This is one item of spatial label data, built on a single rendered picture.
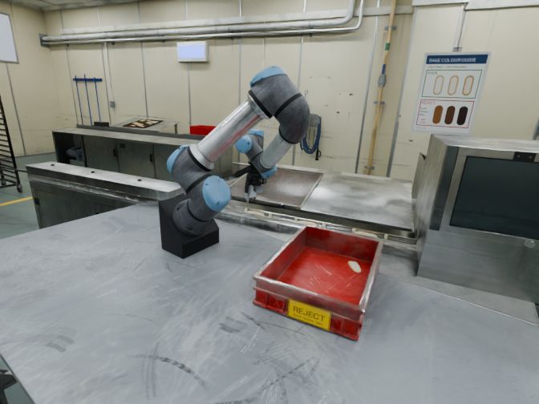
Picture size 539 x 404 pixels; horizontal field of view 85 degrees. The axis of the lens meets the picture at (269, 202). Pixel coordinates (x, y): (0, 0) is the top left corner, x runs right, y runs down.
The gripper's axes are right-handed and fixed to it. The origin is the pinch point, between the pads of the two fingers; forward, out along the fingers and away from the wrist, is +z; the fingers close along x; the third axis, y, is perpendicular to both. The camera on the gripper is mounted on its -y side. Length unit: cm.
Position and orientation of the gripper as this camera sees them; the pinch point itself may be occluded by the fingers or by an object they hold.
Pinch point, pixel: (250, 199)
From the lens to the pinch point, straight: 154.0
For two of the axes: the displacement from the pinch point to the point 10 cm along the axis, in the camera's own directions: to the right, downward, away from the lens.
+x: 4.0, -2.7, 8.8
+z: -0.5, 9.5, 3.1
